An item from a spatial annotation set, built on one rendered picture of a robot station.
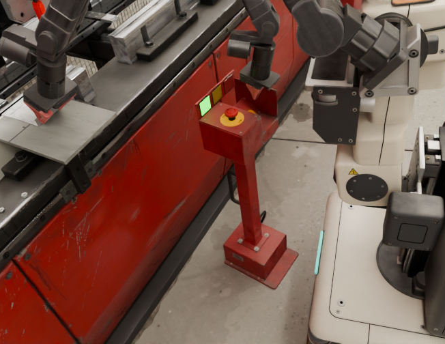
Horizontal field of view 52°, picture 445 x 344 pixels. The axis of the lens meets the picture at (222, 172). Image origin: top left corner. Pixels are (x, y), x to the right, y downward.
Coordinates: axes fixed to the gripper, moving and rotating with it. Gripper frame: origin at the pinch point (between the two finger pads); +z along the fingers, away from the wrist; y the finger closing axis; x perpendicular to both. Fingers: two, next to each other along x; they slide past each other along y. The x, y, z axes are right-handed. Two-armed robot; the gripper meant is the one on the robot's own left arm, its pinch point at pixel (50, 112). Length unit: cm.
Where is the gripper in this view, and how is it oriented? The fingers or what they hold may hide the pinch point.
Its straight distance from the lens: 115.3
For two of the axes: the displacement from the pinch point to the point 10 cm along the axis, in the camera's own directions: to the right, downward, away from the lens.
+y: -4.8, 6.6, -5.8
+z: -3.3, 4.8, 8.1
